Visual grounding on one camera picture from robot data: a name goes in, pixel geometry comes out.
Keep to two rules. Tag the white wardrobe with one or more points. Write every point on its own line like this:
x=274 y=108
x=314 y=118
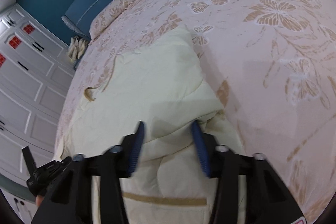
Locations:
x=35 y=77

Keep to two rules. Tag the stack of cream cloths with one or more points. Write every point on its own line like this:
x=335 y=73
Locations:
x=77 y=48

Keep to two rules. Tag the cream quilted jacket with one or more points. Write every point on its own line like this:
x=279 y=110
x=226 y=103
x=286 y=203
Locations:
x=161 y=85

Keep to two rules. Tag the pink butterfly bedspread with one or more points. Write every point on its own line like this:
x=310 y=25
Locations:
x=271 y=63

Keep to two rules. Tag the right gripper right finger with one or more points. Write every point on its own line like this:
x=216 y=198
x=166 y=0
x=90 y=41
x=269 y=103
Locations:
x=203 y=155

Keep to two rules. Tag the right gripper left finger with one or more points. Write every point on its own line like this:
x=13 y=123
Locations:
x=135 y=145

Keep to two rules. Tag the left hand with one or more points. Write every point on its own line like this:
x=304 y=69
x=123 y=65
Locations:
x=39 y=200

